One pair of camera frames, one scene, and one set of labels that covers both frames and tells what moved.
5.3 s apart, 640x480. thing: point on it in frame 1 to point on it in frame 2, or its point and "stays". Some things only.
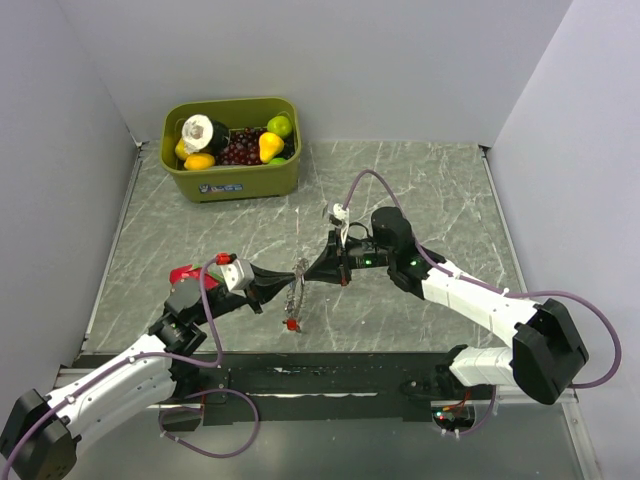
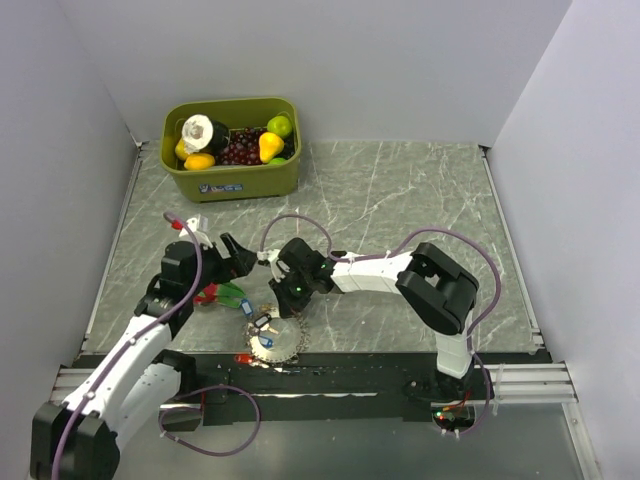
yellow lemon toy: x=198 y=161 stays
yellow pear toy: x=270 y=146 stays
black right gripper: x=327 y=269 to x=296 y=305
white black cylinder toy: x=200 y=133 stays
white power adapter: x=344 y=215 to x=271 y=256
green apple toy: x=280 y=125 stays
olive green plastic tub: x=248 y=183 stays
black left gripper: x=265 y=285 to x=238 y=264
